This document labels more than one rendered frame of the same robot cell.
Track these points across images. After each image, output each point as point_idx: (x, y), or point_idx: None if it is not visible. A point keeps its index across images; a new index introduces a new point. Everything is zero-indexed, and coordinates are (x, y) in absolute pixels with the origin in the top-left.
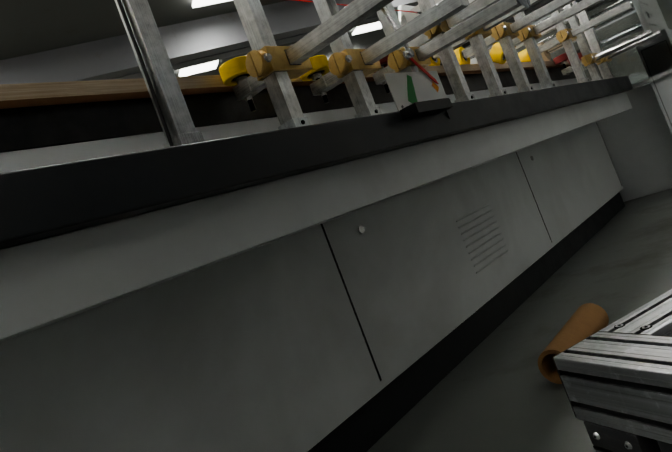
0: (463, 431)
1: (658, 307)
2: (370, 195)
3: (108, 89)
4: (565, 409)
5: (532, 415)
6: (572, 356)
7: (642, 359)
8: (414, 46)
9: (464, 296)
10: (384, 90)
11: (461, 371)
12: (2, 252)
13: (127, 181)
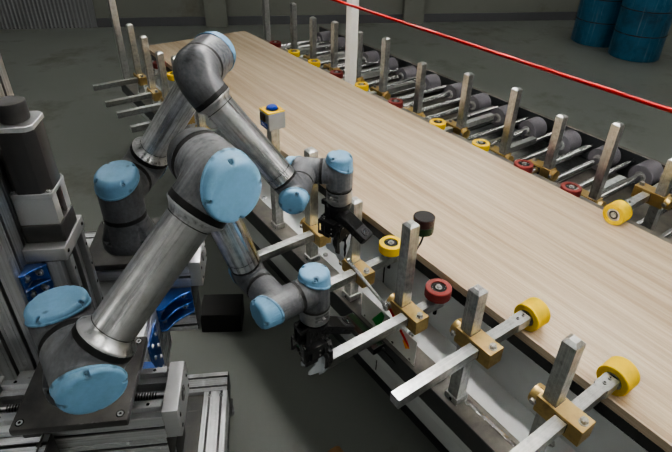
0: (335, 405)
1: (217, 410)
2: (333, 312)
3: None
4: (305, 442)
5: (316, 430)
6: (220, 373)
7: (195, 379)
8: (417, 313)
9: (459, 450)
10: (491, 317)
11: (419, 441)
12: None
13: (254, 220)
